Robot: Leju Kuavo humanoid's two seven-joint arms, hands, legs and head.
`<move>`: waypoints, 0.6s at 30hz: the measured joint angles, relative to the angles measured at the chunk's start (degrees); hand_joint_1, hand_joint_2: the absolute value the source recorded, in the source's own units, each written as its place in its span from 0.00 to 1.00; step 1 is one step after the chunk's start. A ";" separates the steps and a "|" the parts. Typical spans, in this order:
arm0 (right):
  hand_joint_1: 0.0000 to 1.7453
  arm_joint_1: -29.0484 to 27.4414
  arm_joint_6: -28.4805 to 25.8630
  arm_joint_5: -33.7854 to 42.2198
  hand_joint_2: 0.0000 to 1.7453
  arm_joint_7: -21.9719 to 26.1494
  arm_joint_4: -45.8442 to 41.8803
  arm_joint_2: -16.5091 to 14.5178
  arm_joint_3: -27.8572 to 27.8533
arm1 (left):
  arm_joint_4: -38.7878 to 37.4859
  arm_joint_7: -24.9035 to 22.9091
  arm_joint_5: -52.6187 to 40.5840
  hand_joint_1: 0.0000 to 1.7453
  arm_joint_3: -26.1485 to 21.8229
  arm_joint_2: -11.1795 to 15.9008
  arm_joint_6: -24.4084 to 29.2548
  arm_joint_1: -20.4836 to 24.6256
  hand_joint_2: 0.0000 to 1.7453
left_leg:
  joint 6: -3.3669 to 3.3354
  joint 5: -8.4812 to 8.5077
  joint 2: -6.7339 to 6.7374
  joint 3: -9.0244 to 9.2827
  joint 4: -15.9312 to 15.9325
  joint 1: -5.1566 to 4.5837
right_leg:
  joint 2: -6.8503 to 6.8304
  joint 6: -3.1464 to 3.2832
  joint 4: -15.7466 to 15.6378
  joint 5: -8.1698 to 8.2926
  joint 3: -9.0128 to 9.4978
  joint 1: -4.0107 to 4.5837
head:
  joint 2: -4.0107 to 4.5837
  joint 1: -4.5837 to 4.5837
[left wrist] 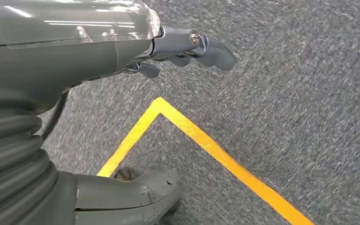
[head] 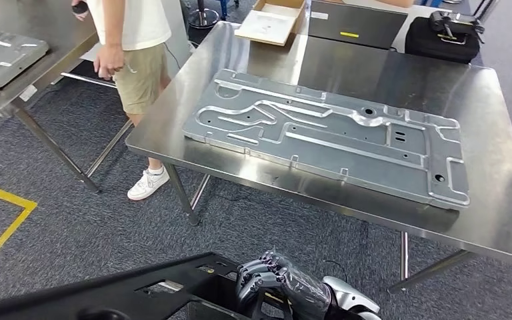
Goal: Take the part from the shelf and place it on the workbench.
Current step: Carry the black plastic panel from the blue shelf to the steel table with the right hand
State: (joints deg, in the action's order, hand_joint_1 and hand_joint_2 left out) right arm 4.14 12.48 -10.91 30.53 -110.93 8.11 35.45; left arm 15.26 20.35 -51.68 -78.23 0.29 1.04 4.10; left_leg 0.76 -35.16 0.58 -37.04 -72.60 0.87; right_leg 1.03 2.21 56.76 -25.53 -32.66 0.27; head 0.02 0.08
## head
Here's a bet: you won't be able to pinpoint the stainless steel workbench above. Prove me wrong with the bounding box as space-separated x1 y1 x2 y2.
125 19 512 295

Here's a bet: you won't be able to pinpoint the black laptop with yellow sticker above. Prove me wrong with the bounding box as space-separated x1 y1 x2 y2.
307 0 410 51

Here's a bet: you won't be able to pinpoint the black round pedestal base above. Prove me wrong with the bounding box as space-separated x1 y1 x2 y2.
187 0 221 30

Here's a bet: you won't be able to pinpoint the black stand legs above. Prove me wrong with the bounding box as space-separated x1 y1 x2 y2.
471 0 501 22

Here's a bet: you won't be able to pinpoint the large stamped metal panel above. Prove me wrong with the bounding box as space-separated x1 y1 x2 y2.
182 68 471 211

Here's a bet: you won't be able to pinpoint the person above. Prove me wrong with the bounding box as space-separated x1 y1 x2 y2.
372 0 416 9
71 0 173 202

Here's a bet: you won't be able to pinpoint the small stamped metal panel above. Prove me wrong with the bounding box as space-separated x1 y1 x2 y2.
0 26 51 97

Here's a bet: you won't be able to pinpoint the stainless steel side table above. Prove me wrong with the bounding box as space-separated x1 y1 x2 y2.
0 0 133 194

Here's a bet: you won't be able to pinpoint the black carry bag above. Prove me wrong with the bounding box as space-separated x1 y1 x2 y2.
404 15 482 65

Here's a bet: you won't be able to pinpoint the open cardboard box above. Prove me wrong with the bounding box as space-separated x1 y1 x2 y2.
234 0 307 47

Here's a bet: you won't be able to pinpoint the black headset device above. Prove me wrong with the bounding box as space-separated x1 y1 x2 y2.
428 10 487 45

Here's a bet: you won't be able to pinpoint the black plastic plate frame part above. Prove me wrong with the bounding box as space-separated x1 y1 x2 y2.
0 251 292 320

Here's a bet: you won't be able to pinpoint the yellow floor tape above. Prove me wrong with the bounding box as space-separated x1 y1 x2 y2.
0 179 39 279

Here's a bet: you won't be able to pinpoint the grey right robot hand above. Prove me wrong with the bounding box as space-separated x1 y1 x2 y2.
235 251 333 320

